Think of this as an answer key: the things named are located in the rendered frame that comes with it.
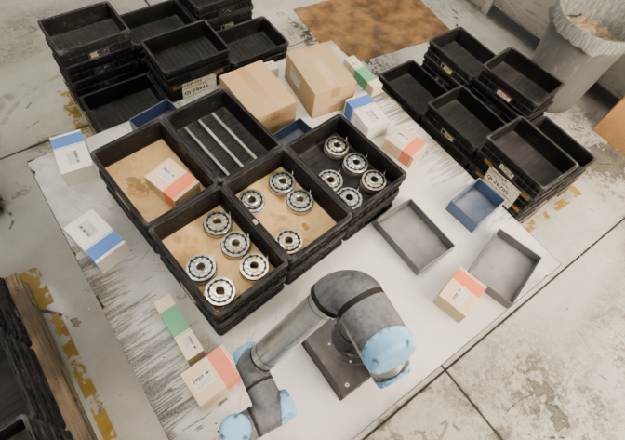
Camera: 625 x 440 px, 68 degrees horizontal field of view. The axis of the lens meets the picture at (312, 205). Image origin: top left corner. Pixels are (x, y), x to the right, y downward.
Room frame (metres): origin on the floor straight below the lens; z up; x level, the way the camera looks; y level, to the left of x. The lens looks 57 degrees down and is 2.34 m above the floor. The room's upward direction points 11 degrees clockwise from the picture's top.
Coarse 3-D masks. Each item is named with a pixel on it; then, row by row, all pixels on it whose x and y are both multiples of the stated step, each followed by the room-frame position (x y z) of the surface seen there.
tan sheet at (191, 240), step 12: (204, 216) 0.83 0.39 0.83; (192, 228) 0.77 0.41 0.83; (168, 240) 0.70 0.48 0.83; (180, 240) 0.71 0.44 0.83; (192, 240) 0.72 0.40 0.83; (204, 240) 0.73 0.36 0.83; (216, 240) 0.74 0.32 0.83; (180, 252) 0.67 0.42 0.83; (192, 252) 0.67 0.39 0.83; (204, 252) 0.68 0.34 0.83; (216, 252) 0.69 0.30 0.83; (252, 252) 0.72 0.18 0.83; (180, 264) 0.62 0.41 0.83; (216, 264) 0.65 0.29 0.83; (228, 264) 0.66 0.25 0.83; (216, 276) 0.60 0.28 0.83; (228, 276) 0.61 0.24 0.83; (240, 276) 0.62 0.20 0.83; (204, 288) 0.55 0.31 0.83; (240, 288) 0.58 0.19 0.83
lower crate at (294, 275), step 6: (342, 234) 0.87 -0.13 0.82; (336, 240) 0.84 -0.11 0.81; (330, 246) 0.82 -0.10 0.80; (336, 246) 0.87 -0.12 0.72; (318, 252) 0.78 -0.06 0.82; (324, 252) 0.81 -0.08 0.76; (330, 252) 0.84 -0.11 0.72; (312, 258) 0.75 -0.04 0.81; (318, 258) 0.79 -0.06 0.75; (324, 258) 0.81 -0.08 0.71; (306, 264) 0.73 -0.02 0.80; (312, 264) 0.77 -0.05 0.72; (300, 270) 0.72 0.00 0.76; (306, 270) 0.75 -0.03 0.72; (288, 276) 0.68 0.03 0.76; (294, 276) 0.71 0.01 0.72; (288, 282) 0.68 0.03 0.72
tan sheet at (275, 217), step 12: (264, 180) 1.03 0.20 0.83; (240, 192) 0.96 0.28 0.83; (264, 192) 0.98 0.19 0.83; (276, 204) 0.94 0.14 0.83; (312, 204) 0.97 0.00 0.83; (264, 216) 0.88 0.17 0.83; (276, 216) 0.89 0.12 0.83; (288, 216) 0.90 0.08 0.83; (300, 216) 0.91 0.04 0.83; (312, 216) 0.92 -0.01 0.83; (324, 216) 0.93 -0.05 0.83; (276, 228) 0.84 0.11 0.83; (288, 228) 0.85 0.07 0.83; (300, 228) 0.86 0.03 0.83; (312, 228) 0.87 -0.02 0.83; (324, 228) 0.88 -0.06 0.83; (312, 240) 0.82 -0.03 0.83
